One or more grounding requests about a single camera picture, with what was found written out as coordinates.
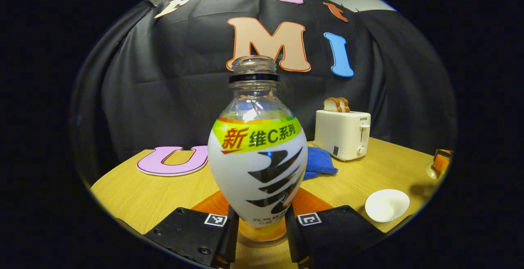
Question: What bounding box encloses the white teacup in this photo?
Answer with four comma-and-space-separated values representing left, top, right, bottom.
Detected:
365, 189, 410, 223

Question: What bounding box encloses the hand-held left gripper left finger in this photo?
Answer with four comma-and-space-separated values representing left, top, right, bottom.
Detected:
143, 190, 239, 269

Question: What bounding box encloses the pink letter cutout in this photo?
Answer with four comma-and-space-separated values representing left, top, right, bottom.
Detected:
137, 146, 209, 177

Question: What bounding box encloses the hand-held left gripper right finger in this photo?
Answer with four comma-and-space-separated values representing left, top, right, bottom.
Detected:
285, 188, 385, 267

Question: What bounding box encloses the blue towel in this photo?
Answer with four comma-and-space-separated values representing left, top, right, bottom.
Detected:
303, 147, 339, 180

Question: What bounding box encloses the black backdrop cloth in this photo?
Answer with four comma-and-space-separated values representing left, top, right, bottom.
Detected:
72, 0, 457, 179

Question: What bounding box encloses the white toaster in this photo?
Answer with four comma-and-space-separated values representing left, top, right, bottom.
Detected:
314, 110, 371, 161

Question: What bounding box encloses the plastic water bottle white label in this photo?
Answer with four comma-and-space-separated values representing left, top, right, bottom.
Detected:
208, 55, 308, 242

